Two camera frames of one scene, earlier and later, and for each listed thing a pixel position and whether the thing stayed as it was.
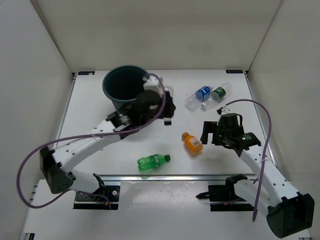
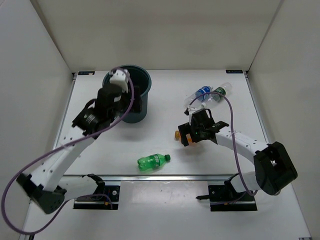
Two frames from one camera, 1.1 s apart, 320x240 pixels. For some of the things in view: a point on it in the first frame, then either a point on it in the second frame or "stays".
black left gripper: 169,107 -> 136,105
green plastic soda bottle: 152,162 stays
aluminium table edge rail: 156,178 stays
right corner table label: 234,71 stays
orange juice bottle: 192,143 -> 177,137
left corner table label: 86,73 stays
